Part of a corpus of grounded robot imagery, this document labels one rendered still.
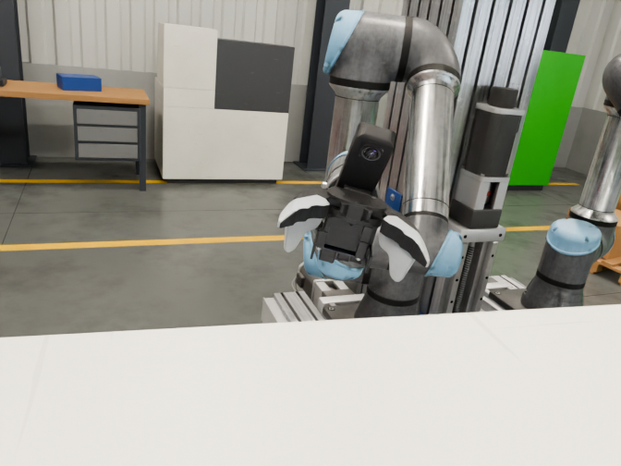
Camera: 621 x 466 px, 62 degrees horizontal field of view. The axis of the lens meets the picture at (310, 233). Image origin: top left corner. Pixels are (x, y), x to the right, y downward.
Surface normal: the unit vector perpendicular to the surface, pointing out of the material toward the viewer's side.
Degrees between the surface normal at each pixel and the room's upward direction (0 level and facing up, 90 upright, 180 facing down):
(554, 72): 90
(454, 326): 0
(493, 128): 90
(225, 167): 90
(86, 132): 90
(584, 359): 0
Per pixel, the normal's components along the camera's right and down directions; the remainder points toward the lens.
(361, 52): -0.15, 0.37
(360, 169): -0.20, 0.76
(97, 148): 0.36, 0.38
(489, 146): -0.40, 0.29
